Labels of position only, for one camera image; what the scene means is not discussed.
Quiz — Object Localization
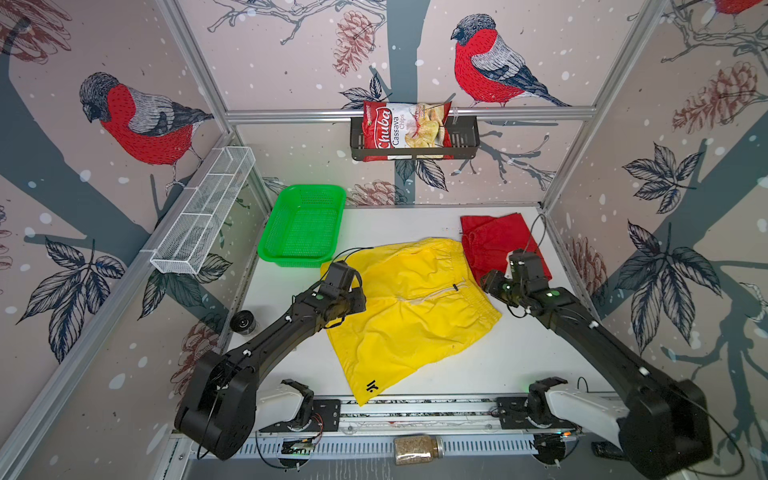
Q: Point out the red shorts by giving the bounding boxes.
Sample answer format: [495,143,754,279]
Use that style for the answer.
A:
[460,213,543,285]

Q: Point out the yellow shorts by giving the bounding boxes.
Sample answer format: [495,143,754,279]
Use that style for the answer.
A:
[327,238,502,406]

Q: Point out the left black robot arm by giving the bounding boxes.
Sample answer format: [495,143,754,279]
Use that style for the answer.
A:
[174,261,366,460]

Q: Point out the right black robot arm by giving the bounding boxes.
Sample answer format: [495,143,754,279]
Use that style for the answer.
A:
[482,250,713,479]

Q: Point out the green plastic basket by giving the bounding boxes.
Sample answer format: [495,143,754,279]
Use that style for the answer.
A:
[258,185,346,268]

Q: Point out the black-capped white bottle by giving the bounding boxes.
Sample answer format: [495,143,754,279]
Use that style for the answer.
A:
[229,310,257,336]

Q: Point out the glass jar of grains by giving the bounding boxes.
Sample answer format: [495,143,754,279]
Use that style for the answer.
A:
[394,435,445,466]

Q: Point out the red Chuba chips bag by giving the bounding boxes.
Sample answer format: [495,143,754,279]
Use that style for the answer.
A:
[362,101,452,150]

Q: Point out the black remote device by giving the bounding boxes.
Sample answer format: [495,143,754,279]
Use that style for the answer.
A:
[590,441,627,461]

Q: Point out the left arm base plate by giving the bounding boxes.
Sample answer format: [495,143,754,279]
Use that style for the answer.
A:
[257,399,341,434]

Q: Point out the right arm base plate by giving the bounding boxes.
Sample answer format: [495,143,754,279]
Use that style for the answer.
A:
[495,396,579,432]

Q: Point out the black wall shelf basket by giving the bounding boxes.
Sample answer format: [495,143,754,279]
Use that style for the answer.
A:
[349,116,480,161]

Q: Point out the white wire mesh basket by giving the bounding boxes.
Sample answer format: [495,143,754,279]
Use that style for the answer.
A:
[150,146,255,275]

